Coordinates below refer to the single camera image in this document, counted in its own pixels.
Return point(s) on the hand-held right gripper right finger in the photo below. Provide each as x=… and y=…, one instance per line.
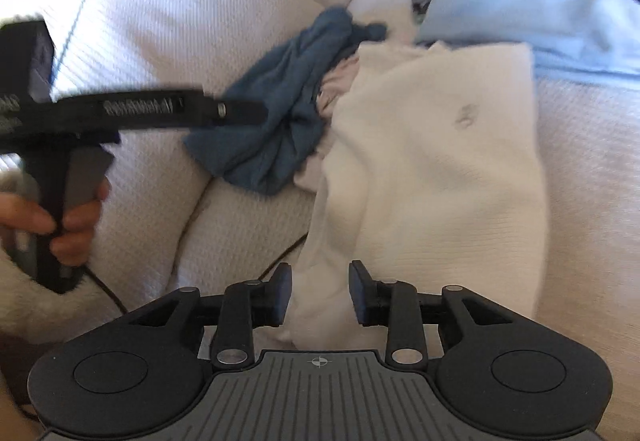
x=359, y=296

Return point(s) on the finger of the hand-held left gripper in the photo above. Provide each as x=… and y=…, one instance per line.
x=240, y=113

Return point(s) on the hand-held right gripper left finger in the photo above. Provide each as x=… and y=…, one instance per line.
x=280, y=293

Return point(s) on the white sweater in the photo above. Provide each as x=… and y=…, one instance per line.
x=425, y=171

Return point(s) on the light blue sweater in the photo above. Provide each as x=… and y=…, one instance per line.
x=550, y=31

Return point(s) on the person's left hand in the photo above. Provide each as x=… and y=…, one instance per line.
x=75, y=241

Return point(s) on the dark blue cloth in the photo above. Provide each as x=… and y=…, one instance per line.
x=270, y=131

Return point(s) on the pale pink garment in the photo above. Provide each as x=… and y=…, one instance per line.
x=335, y=86

